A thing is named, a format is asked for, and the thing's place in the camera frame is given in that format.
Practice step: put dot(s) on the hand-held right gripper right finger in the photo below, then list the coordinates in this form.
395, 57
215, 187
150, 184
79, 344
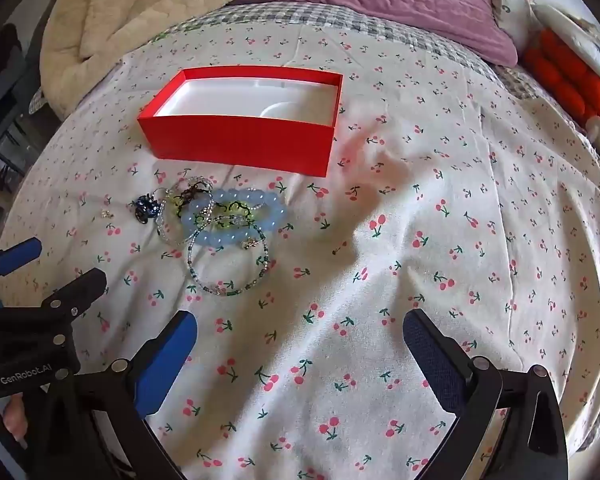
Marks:
432, 355

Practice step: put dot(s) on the person's left hand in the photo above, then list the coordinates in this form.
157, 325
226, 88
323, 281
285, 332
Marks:
11, 416

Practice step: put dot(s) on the cherry print cloth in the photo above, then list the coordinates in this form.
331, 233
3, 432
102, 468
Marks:
380, 260

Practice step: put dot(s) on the white pillow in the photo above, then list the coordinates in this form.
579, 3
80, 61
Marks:
567, 22

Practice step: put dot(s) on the dark furniture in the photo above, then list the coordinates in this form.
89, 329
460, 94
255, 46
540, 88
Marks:
0, 95

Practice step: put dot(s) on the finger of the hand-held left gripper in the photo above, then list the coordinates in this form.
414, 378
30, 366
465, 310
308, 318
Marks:
19, 255
77, 291

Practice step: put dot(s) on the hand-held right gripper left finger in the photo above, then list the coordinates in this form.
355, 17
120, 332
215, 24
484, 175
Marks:
166, 360

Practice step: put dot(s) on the small metal earring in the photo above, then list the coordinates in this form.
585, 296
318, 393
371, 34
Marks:
250, 244

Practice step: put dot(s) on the orange plush pillow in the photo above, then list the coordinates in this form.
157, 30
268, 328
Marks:
565, 80

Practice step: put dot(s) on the red cardboard box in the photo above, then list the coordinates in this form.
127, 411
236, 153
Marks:
240, 142

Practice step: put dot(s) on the beige fleece blanket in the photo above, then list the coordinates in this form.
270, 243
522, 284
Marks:
130, 15

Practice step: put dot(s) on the dark hair claw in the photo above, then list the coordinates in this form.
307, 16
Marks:
147, 208

